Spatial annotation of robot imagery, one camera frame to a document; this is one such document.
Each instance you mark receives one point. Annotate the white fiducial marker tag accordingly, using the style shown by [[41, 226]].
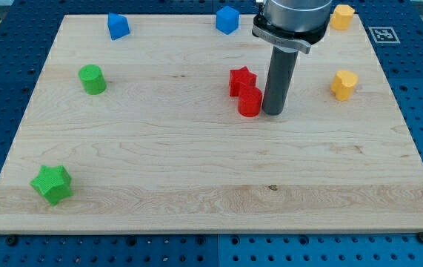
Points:
[[384, 35]]

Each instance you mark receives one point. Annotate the green cylinder block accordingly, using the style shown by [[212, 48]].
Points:
[[92, 79]]

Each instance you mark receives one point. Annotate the light wooden board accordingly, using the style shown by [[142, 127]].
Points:
[[164, 150]]

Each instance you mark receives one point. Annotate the yellow heart block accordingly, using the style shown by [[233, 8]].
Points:
[[343, 84]]

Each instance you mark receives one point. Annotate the red star block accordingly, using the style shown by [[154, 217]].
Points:
[[239, 77]]

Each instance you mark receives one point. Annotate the blue cube block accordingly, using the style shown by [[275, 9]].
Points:
[[227, 19]]

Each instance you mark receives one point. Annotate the blue triangular block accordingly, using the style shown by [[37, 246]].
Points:
[[117, 25]]

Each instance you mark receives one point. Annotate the yellow hexagon block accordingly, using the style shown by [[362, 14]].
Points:
[[342, 17]]

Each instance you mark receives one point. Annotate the red cylinder block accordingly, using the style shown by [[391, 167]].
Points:
[[250, 99]]

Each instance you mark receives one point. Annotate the grey cylindrical pointer rod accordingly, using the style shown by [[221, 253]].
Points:
[[279, 76]]

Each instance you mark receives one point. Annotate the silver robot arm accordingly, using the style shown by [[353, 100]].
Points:
[[292, 27]]

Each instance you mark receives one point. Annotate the green star block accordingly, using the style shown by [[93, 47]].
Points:
[[52, 183]]

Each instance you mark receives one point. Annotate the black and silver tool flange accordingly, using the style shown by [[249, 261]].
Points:
[[287, 40]]

